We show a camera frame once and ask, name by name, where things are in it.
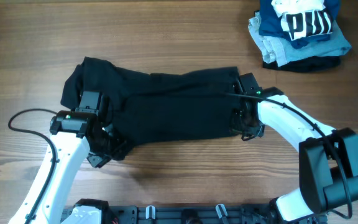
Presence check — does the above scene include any black polo shirt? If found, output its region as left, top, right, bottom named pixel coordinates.
left=61, top=57, right=244, bottom=161

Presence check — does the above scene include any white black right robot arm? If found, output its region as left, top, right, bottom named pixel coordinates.
left=233, top=73, right=358, bottom=223

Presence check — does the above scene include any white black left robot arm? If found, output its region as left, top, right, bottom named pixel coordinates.
left=10, top=91, right=126, bottom=223

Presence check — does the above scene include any navy blue folded shirt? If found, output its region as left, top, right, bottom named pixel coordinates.
left=259, top=0, right=341, bottom=49

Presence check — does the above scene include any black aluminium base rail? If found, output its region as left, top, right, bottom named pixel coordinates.
left=61, top=203, right=328, bottom=224

